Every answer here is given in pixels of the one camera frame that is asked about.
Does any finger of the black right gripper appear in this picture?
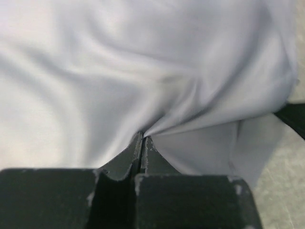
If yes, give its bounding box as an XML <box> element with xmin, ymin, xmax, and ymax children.
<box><xmin>274</xmin><ymin>103</ymin><xmax>305</xmax><ymax>140</ymax></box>

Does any grey pillowcase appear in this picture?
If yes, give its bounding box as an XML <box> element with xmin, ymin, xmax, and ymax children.
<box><xmin>0</xmin><ymin>0</ymin><xmax>297</xmax><ymax>186</ymax></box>

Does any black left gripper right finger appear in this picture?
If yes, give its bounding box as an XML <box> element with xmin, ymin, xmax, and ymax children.
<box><xmin>134</xmin><ymin>137</ymin><xmax>261</xmax><ymax>229</ymax></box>

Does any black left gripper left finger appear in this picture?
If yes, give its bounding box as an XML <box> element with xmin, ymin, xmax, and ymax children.
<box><xmin>0</xmin><ymin>133</ymin><xmax>143</xmax><ymax>229</ymax></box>

